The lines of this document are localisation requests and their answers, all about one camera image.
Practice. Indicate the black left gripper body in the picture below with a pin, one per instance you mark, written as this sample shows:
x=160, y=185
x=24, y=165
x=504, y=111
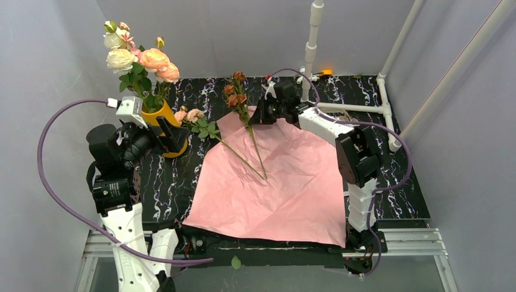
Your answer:
x=162, y=128

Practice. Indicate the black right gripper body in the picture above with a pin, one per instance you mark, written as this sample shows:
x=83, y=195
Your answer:
x=265, y=109

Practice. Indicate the small peach rose stem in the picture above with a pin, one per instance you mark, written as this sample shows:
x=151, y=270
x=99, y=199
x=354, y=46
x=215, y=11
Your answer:
x=195, y=120

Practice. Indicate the yellow cylindrical vase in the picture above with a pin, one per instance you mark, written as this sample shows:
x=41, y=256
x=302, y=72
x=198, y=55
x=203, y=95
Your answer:
x=167, y=112

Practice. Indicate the brown dried rose stem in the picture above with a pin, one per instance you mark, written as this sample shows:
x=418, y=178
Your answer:
x=236, y=99

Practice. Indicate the cream ribbon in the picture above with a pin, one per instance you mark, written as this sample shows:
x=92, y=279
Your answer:
x=342, y=115

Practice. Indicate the pink wrapping paper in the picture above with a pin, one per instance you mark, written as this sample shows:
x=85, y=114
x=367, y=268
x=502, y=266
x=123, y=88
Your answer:
x=280, y=184

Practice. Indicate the pink rose stem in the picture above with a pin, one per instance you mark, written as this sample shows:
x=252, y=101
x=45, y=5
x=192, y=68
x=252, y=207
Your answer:
x=124, y=33

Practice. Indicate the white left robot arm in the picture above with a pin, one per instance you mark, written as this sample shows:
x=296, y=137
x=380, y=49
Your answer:
x=115, y=186

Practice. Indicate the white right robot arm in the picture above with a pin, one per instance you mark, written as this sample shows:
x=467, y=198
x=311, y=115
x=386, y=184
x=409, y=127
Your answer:
x=358, y=159

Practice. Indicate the green fallen leaf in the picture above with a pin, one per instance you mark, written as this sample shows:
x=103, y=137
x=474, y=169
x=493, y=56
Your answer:
x=236, y=262

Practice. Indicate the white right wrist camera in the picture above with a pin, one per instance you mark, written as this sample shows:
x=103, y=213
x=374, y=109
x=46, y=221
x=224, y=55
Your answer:
x=270, y=92

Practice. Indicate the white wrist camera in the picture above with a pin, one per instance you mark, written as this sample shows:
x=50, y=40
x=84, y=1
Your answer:
x=128, y=109
x=270, y=92

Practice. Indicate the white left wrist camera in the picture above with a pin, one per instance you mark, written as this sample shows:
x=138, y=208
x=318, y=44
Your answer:
x=128, y=109

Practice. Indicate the white PVC pipe frame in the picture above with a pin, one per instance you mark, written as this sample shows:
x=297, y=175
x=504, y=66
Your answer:
x=449, y=66

